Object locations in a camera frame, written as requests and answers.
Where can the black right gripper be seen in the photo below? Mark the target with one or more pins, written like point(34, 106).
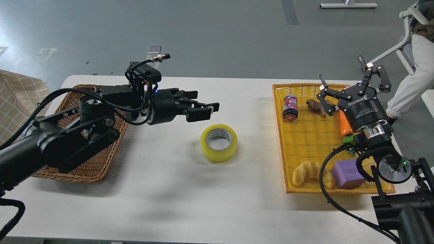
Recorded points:
point(359, 110)

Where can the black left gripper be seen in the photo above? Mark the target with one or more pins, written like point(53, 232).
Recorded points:
point(166, 106)

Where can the yellow tape roll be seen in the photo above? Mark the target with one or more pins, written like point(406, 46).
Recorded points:
point(218, 143)

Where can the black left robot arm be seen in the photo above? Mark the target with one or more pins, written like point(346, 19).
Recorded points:
point(71, 125)

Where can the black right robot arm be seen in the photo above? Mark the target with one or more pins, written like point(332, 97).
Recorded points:
point(403, 204)

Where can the orange toy carrot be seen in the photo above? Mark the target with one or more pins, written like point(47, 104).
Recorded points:
point(346, 132)

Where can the brown toy animal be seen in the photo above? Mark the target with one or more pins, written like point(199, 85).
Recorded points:
point(316, 107)

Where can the person in white clothes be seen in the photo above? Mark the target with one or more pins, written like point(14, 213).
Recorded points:
point(412, 87)

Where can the yellow plastic basket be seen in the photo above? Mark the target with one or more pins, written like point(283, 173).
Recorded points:
point(310, 137)

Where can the small drink can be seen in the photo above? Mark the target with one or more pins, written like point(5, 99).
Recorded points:
point(290, 108)

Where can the purple foam cube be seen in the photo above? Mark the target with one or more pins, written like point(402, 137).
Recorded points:
point(346, 174)

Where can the toy croissant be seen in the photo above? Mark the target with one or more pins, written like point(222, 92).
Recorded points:
point(311, 170)

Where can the white stand base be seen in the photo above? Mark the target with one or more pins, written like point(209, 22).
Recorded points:
point(348, 6)

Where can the brown wicker basket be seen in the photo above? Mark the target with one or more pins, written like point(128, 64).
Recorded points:
point(96, 168)

